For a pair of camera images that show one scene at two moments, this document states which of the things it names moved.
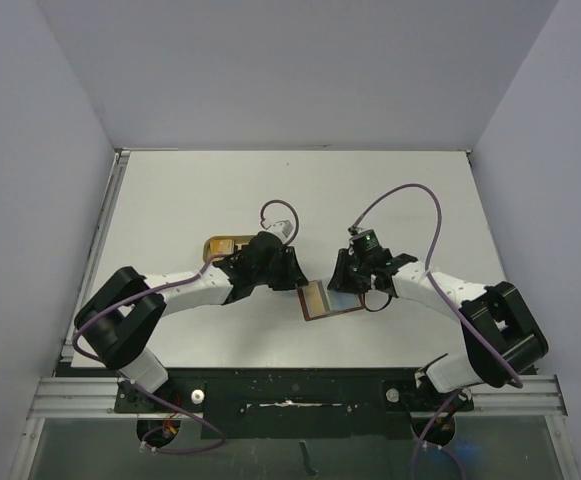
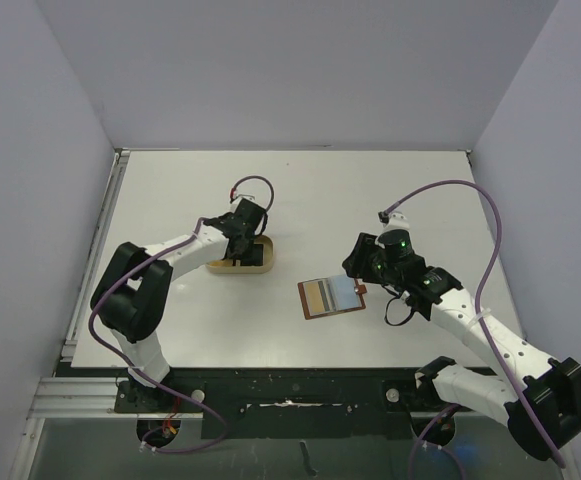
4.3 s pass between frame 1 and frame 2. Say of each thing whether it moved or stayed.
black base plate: stayed
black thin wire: moved
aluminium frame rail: stayed
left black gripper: moved
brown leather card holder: stayed
